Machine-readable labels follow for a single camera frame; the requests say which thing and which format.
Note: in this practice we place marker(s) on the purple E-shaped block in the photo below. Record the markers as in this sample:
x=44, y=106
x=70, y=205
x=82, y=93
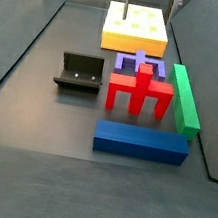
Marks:
x=132, y=62

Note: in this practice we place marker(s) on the green rectangular block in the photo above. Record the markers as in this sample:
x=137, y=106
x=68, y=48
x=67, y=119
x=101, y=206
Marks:
x=185, y=112

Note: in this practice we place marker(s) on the blue rectangular block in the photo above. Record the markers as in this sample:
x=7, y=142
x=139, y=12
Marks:
x=140, y=142

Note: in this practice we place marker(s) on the red E-shaped block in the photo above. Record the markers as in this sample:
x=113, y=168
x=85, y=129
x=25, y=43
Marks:
x=140, y=87

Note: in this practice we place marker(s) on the black angle bracket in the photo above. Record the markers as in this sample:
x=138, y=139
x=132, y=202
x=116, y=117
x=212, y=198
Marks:
x=81, y=70

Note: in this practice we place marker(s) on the yellow slotted board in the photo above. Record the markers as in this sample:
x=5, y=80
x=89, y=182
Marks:
x=143, y=28

